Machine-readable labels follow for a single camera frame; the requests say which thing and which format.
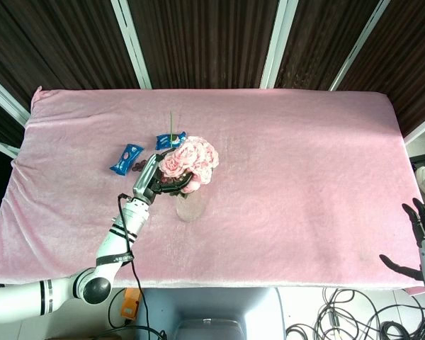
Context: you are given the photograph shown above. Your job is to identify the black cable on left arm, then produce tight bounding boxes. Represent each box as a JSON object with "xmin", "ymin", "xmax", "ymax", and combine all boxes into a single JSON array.
[{"xmin": 102, "ymin": 193, "xmax": 167, "ymax": 340}]

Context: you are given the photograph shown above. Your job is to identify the blue cookie snack packet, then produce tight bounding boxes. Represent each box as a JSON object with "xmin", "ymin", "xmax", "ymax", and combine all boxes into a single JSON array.
[
  {"xmin": 154, "ymin": 131, "xmax": 187, "ymax": 151},
  {"xmin": 108, "ymin": 143, "xmax": 144, "ymax": 176}
]

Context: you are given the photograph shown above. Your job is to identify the orange tool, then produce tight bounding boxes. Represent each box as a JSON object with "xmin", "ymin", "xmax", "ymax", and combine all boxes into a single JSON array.
[{"xmin": 120, "ymin": 288, "xmax": 144, "ymax": 319}]

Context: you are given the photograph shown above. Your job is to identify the dark purple grape bunch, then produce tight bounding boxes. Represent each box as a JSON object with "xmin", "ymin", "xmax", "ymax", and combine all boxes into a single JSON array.
[{"xmin": 132, "ymin": 161, "xmax": 180, "ymax": 187}]

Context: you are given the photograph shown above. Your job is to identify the pink velvet tablecloth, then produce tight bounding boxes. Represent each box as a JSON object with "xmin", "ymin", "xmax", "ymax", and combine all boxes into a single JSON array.
[{"xmin": 0, "ymin": 86, "xmax": 425, "ymax": 290}]

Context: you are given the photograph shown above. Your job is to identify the black tangled cables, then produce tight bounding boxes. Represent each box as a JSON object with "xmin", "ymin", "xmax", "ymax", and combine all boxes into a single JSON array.
[{"xmin": 285, "ymin": 287, "xmax": 425, "ymax": 340}]

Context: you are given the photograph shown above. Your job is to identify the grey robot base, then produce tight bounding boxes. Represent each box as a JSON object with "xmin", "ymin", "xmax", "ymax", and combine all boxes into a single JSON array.
[{"xmin": 134, "ymin": 287, "xmax": 288, "ymax": 340}]

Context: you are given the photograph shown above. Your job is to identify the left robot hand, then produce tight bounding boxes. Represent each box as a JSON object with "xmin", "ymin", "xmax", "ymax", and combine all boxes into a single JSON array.
[{"xmin": 132, "ymin": 152, "xmax": 194, "ymax": 206}]

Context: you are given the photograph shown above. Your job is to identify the pink rose bouquet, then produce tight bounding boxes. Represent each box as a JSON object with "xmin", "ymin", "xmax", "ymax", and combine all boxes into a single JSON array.
[{"xmin": 157, "ymin": 135, "xmax": 220, "ymax": 199}]

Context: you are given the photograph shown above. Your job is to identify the clear glass vase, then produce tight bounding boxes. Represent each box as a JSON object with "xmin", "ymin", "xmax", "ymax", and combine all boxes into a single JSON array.
[{"xmin": 175, "ymin": 191, "xmax": 205, "ymax": 222}]

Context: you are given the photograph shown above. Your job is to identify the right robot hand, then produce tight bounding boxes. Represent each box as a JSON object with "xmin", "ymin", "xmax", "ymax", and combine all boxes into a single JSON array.
[{"xmin": 379, "ymin": 198, "xmax": 425, "ymax": 295}]

